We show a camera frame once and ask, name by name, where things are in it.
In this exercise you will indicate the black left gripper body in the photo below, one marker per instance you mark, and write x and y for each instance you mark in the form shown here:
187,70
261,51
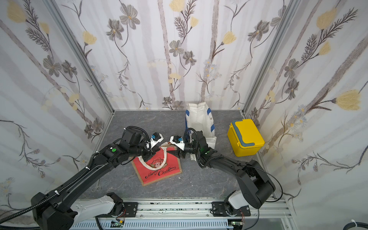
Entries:
141,150

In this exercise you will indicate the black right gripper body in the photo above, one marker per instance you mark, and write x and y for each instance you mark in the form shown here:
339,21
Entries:
183,152

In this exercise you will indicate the red Christmas jute bag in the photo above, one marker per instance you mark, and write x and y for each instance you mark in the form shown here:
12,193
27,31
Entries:
161,166

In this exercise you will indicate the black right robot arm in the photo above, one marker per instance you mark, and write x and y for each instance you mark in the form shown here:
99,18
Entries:
255,184

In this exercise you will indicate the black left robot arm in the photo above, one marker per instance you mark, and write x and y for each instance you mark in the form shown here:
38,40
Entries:
59,209

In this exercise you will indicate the white Doraemon canvas bag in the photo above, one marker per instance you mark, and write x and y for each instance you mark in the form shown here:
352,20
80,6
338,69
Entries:
199,118

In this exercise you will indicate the yellow cooler box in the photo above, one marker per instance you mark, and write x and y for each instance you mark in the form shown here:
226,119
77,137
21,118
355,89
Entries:
245,138

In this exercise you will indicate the small metal scissors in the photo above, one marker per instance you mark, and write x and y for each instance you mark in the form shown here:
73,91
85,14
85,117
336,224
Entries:
97,187

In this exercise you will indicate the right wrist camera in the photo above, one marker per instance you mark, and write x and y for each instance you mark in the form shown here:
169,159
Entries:
178,142

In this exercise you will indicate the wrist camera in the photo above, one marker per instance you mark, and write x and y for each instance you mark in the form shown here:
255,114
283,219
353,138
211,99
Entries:
155,138
178,142

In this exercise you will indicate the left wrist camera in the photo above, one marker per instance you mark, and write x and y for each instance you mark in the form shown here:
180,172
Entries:
155,138

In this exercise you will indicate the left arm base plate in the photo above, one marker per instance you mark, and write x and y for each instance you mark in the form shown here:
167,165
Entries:
125,210

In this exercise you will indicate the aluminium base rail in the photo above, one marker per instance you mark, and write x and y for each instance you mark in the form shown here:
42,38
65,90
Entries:
191,214

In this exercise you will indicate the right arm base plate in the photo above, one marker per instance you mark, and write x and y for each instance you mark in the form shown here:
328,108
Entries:
224,209

